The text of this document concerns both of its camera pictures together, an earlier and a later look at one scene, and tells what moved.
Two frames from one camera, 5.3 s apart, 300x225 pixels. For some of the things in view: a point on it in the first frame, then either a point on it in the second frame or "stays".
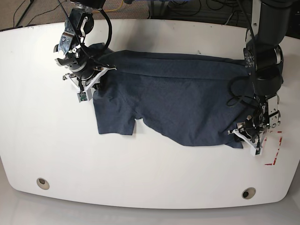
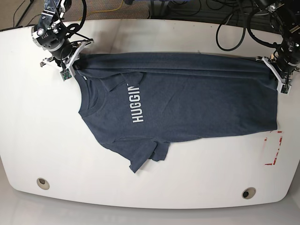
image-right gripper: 252,131 to 283,71
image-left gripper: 86,86 to 66,55
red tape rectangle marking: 273,162 stays
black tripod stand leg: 24,13 stays
